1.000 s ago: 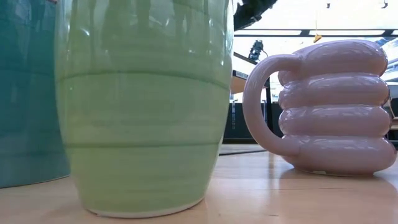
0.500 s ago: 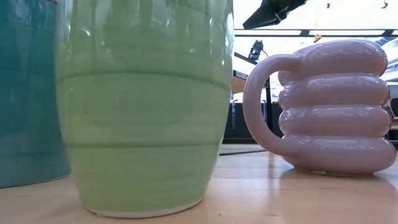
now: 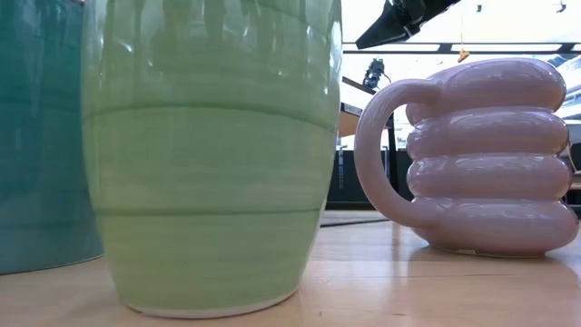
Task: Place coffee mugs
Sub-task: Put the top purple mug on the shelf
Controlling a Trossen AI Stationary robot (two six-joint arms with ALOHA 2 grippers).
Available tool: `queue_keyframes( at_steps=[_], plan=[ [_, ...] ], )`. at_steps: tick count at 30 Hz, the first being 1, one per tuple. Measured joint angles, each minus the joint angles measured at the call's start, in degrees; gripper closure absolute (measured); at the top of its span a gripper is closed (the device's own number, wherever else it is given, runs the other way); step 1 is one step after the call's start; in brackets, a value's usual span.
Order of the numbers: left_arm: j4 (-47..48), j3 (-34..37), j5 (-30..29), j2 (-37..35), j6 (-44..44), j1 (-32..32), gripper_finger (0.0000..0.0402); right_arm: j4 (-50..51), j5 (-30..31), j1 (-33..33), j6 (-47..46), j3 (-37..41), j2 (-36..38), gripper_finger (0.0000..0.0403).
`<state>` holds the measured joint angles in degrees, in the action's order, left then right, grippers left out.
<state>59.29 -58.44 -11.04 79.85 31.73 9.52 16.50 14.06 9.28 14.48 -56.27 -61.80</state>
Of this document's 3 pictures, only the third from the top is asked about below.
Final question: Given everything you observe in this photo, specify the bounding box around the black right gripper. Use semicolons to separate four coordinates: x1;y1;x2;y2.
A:
355;0;462;50

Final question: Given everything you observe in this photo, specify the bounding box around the lilac ribbed mug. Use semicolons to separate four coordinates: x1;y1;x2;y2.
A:
353;57;580;259

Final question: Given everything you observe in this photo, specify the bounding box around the teal mug white handle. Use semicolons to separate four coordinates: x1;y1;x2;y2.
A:
0;0;104;276

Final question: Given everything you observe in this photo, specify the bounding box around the black overhead beam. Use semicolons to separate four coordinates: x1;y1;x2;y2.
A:
342;42;581;55

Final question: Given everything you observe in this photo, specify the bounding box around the black partition panel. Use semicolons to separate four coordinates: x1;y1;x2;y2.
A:
326;148;415;211

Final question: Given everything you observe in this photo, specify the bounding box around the black camera on stand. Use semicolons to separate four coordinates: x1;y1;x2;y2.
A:
361;57;387;90

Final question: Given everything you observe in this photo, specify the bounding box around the wooden shelf black frame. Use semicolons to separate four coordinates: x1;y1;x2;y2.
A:
320;75;400;227

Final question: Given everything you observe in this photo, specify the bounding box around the black table frame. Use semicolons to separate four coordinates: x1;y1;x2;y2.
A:
326;202;391;211

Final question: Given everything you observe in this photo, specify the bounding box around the green mug white handle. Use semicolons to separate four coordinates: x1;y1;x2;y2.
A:
80;0;344;319

